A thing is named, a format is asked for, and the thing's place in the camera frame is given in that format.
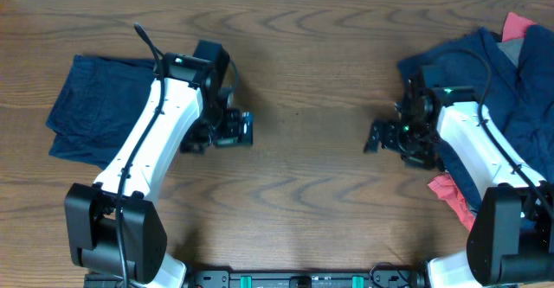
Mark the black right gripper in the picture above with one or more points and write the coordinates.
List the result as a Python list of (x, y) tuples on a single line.
[(422, 158)]

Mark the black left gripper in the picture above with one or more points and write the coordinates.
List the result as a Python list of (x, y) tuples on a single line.
[(234, 135)]

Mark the navy blue shorts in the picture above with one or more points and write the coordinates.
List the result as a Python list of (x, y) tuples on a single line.
[(99, 103)]

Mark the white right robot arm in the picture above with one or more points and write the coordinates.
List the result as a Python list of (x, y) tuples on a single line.
[(511, 240)]

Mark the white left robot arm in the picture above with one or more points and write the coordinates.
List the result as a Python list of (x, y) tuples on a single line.
[(114, 229)]

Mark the red garment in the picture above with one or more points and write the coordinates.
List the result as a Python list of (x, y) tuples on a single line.
[(443, 185)]

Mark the navy blue garment pile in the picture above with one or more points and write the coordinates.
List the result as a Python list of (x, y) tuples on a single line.
[(520, 100)]

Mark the grey garment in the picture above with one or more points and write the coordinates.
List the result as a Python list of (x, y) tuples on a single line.
[(512, 49)]

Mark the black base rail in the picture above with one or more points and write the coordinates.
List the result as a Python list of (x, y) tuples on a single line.
[(383, 275)]

